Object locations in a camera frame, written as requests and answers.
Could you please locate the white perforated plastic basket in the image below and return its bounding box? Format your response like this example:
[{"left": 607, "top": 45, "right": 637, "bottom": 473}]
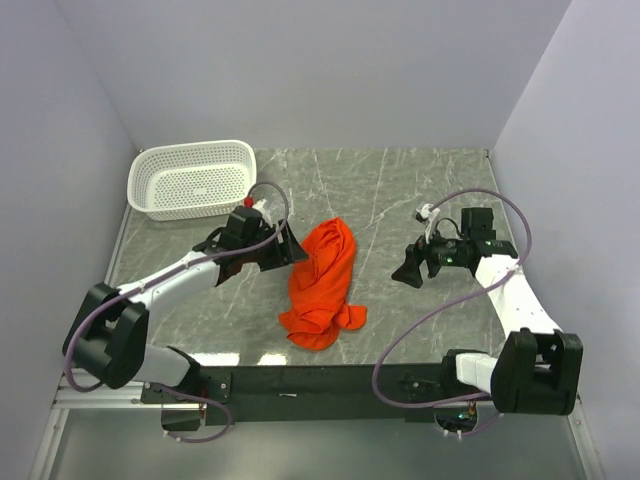
[{"left": 127, "top": 140, "right": 257, "bottom": 222}]

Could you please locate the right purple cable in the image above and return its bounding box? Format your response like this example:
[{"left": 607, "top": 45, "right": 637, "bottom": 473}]
[{"left": 372, "top": 187, "right": 532, "bottom": 437}]

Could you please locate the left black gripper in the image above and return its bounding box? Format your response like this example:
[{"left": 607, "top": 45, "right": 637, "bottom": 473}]
[{"left": 242, "top": 219, "right": 309, "bottom": 272}]

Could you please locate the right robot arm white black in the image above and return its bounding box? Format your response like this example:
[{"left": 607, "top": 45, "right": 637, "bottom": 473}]
[{"left": 391, "top": 204, "right": 583, "bottom": 416}]

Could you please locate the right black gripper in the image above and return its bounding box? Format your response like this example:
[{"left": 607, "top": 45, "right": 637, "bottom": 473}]
[{"left": 391, "top": 222, "right": 468, "bottom": 288}]

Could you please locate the orange t-shirt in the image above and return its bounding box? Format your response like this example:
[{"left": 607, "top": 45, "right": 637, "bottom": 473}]
[{"left": 279, "top": 217, "right": 367, "bottom": 351}]

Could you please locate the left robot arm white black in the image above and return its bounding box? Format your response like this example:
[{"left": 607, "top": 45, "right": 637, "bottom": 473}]
[{"left": 62, "top": 206, "right": 308, "bottom": 402}]

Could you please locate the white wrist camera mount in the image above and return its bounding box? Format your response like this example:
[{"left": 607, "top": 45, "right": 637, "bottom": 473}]
[
  {"left": 243, "top": 197, "right": 274, "bottom": 226},
  {"left": 413, "top": 203, "right": 440, "bottom": 244}
]

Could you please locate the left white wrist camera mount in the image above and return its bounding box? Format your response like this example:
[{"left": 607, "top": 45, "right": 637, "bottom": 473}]
[{"left": 243, "top": 197, "right": 274, "bottom": 226}]

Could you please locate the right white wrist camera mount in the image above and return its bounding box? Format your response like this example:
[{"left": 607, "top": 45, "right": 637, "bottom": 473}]
[{"left": 413, "top": 203, "right": 440, "bottom": 244}]

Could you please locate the black base crossbar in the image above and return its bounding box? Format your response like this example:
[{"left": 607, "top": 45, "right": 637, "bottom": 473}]
[{"left": 139, "top": 363, "right": 496, "bottom": 432}]

